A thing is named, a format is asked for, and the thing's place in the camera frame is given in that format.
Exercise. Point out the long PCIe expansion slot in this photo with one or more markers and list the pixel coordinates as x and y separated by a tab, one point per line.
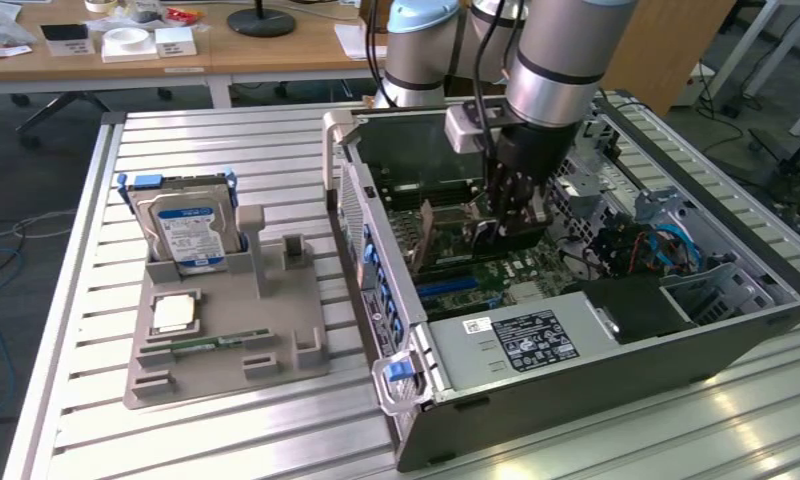
447	286

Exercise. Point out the red packet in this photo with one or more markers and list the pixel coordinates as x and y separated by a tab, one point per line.
181	15

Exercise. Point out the green graphics card black cooler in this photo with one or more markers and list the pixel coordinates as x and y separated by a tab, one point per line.
453	235

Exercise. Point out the black office chair base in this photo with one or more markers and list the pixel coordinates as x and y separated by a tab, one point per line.
46	112

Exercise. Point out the white wall box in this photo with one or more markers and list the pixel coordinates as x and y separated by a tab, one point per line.
700	87

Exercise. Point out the wooden desk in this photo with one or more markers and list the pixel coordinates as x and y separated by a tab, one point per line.
273	55

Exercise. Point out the wooden cabinet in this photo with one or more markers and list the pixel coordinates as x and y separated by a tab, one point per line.
680	40

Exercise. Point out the white paper slip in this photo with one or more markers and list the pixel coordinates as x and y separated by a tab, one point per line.
6	51

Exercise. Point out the beige tape roll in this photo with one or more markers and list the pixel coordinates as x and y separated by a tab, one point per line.
98	5

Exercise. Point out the black topped white box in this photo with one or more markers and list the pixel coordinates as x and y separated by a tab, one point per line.
66	40

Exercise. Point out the clear plastic bag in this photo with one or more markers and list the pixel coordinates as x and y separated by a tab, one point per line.
0	25

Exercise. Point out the white paper stack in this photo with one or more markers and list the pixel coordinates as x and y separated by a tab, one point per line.
353	45

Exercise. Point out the flat white box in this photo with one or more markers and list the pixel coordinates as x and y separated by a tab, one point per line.
129	55

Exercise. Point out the white desk frame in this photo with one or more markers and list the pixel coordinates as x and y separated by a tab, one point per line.
747	47

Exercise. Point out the black plastic air shroud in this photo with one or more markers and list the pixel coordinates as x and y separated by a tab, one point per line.
627	310

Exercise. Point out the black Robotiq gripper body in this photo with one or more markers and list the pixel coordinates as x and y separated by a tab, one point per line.
533	150

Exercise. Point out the metal socket cover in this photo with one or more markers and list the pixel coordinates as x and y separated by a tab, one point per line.
476	207

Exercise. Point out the open dark PC case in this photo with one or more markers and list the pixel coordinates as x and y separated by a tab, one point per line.
573	400

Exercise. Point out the silver disk bay cage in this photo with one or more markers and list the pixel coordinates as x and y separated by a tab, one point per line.
593	200

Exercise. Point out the silver CPU chip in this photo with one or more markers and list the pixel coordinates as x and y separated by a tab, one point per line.
173	312

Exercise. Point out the black RAM stick white label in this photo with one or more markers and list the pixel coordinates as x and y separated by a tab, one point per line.
460	261

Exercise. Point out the grey disk bay bracket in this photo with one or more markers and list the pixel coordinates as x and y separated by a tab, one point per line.
714	295

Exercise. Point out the black round lamp base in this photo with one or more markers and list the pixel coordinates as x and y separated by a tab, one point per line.
261	24

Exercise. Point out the green RAM stick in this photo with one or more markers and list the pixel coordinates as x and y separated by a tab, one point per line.
200	344

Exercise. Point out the green motherboard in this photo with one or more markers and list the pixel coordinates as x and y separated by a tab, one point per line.
507	285

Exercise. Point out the hard disk in blue caddy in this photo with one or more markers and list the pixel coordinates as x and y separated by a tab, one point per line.
186	230

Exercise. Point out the black chassis switch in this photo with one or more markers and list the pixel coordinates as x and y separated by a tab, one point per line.
368	192

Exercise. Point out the white labelled box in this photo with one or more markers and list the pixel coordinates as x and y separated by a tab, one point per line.
174	42

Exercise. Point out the grey plastic parts rack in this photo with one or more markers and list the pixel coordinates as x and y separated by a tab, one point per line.
240	320

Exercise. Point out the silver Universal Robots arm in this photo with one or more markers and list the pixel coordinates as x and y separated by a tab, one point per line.
553	60

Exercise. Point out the grey power supply unit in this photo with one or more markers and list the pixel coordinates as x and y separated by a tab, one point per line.
467	350

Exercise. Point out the blue case latch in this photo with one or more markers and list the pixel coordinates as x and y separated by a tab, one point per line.
396	372

